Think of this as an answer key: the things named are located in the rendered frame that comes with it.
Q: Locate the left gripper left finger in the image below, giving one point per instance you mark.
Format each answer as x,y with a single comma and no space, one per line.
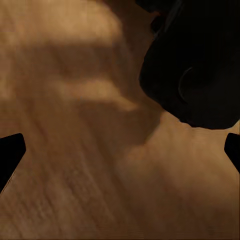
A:
12,149

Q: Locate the digital camera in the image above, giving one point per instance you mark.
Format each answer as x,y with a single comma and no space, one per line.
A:
192,66

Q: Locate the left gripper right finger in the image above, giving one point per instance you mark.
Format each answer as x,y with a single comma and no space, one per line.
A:
232,149

